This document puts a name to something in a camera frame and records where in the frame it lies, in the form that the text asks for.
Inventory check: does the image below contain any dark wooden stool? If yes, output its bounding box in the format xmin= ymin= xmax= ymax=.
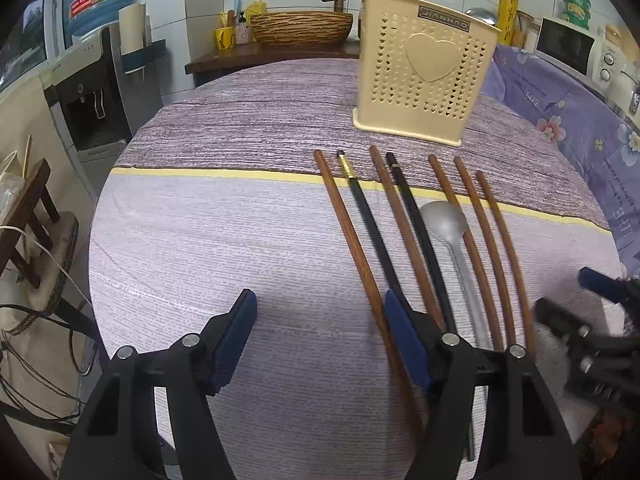
xmin=0 ymin=158 xmax=61 ymax=288

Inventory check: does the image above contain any white microwave oven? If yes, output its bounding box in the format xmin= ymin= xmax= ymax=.
xmin=535 ymin=16 xmax=626 ymax=101

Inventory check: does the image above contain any dark wooden counter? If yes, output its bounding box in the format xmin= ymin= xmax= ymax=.
xmin=185 ymin=40 xmax=362 ymax=86

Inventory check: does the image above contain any woven wicker basin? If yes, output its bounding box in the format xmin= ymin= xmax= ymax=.
xmin=249 ymin=11 xmax=354 ymax=46

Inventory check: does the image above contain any water dispenser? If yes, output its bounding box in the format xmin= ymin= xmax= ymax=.
xmin=45 ymin=25 xmax=133 ymax=161

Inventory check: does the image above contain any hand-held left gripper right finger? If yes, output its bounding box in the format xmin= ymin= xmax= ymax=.
xmin=385 ymin=289 xmax=583 ymax=480

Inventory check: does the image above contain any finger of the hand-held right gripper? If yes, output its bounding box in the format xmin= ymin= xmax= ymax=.
xmin=579 ymin=267 xmax=640 ymax=306
xmin=534 ymin=298 xmax=592 ymax=347

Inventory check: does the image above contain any black chopstick with gold band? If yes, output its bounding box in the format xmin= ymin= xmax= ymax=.
xmin=336 ymin=149 xmax=401 ymax=301
xmin=386 ymin=152 xmax=458 ymax=335

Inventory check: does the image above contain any window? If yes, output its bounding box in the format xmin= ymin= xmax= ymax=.
xmin=0 ymin=0 xmax=66 ymax=91

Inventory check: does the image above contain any white cable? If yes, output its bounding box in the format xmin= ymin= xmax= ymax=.
xmin=0 ymin=225 xmax=93 ymax=306

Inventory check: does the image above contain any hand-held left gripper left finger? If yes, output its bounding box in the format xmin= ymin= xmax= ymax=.
xmin=60 ymin=289 xmax=258 ymax=480

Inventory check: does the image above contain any stack of green cans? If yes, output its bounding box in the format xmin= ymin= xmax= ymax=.
xmin=562 ymin=0 xmax=593 ymax=31

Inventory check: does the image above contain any metal spoon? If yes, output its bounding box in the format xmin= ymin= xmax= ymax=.
xmin=419 ymin=200 xmax=493 ymax=462

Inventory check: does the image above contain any purple floral cloth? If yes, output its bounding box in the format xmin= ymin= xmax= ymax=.
xmin=480 ymin=42 xmax=640 ymax=281

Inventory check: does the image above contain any brown wooden chopstick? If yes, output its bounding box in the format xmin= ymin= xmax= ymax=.
xmin=314 ymin=150 xmax=426 ymax=443
xmin=475 ymin=170 xmax=536 ymax=361
xmin=428 ymin=154 xmax=505 ymax=352
xmin=453 ymin=156 xmax=518 ymax=347
xmin=368 ymin=145 xmax=446 ymax=333

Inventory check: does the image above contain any black cable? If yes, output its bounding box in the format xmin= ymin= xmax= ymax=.
xmin=0 ymin=304 xmax=101 ymax=436

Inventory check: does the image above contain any white paper roll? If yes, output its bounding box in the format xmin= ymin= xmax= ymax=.
xmin=118 ymin=2 xmax=151 ymax=56

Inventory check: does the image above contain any beige perforated utensil holder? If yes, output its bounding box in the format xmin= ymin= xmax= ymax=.
xmin=352 ymin=0 xmax=503 ymax=148

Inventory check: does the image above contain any teal roll holder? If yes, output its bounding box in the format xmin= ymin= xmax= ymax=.
xmin=122 ymin=39 xmax=167 ymax=73

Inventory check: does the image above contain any yellow cardboard box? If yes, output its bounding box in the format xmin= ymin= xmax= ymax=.
xmin=500 ymin=0 xmax=521 ymax=48

